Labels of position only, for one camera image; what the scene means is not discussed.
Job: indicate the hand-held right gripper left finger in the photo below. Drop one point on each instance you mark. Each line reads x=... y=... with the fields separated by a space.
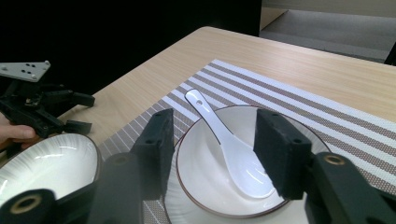
x=157 y=155

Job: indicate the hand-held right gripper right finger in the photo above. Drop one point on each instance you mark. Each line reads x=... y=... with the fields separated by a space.
x=283 y=155

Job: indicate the white ceramic spoon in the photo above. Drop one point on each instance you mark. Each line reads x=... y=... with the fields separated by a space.
x=239 y=161

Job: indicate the white ribbed plate dark rim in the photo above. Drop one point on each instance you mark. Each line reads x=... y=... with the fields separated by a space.
x=177 y=213
x=53 y=165

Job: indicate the white bowl dark rim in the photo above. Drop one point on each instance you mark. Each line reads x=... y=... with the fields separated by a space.
x=202 y=168

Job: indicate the striped brown white placemat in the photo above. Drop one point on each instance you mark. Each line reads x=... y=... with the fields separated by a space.
x=280 y=93

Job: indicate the black curtain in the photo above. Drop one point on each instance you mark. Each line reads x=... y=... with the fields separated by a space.
x=124 y=31

